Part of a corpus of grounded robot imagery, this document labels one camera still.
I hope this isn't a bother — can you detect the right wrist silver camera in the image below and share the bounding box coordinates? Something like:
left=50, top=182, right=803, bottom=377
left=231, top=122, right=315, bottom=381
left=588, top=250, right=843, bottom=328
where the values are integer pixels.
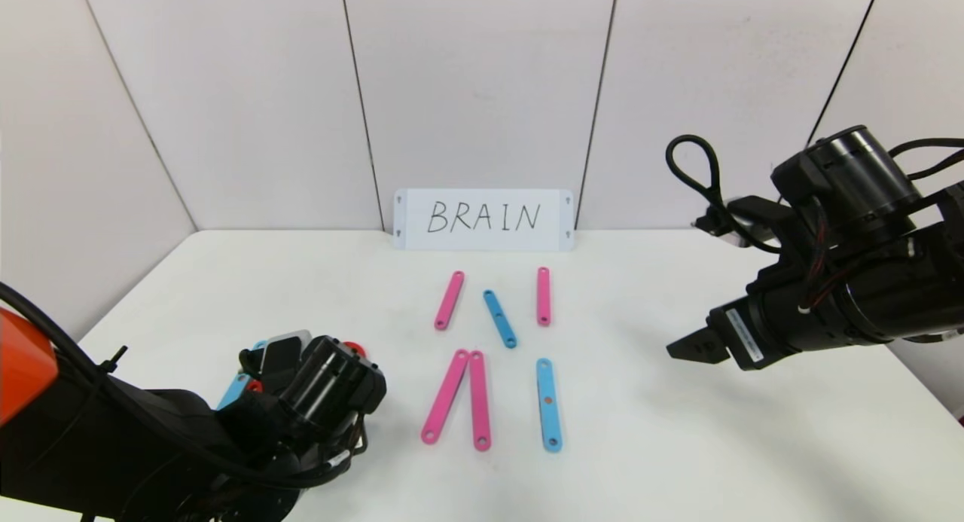
left=691, top=195, right=788, bottom=250

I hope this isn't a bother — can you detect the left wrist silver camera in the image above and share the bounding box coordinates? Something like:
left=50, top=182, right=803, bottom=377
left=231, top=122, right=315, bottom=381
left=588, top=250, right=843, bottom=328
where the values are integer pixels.
left=259, top=329, right=313, bottom=374

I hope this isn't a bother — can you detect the medium blue plastic bar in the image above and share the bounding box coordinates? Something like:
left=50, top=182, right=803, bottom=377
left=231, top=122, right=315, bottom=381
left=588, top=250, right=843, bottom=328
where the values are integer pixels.
left=483, top=288, right=519, bottom=350

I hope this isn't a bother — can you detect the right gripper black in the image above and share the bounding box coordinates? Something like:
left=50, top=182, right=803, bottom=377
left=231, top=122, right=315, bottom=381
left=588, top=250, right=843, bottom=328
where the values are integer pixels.
left=666, top=282, right=832, bottom=371

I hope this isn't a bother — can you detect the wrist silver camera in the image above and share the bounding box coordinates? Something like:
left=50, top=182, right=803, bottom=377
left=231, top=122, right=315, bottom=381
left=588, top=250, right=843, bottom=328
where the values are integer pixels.
left=691, top=195, right=788, bottom=250
left=259, top=329, right=313, bottom=374

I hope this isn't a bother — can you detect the white BRAIN sign card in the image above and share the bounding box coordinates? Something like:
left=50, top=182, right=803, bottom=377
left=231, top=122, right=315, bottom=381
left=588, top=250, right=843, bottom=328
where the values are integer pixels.
left=393, top=188, right=575, bottom=252

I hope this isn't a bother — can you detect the looped black cable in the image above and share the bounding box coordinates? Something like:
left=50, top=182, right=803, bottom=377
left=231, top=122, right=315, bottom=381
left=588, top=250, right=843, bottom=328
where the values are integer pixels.
left=665, top=134, right=784, bottom=254

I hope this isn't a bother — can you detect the long pink plastic bar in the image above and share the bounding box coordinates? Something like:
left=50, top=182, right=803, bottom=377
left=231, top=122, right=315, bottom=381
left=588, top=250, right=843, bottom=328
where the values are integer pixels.
left=434, top=270, right=465, bottom=331
left=468, top=350, right=493, bottom=452
left=420, top=349, right=471, bottom=445

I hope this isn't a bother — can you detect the blue bar with orange underside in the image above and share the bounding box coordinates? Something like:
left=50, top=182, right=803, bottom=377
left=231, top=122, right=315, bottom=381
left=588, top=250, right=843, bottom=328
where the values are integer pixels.
left=535, top=358, right=564, bottom=453

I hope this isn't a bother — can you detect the long blue plastic bar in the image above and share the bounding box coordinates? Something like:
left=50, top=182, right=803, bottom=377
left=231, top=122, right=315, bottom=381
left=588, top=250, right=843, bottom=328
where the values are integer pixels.
left=217, top=340, right=270, bottom=411

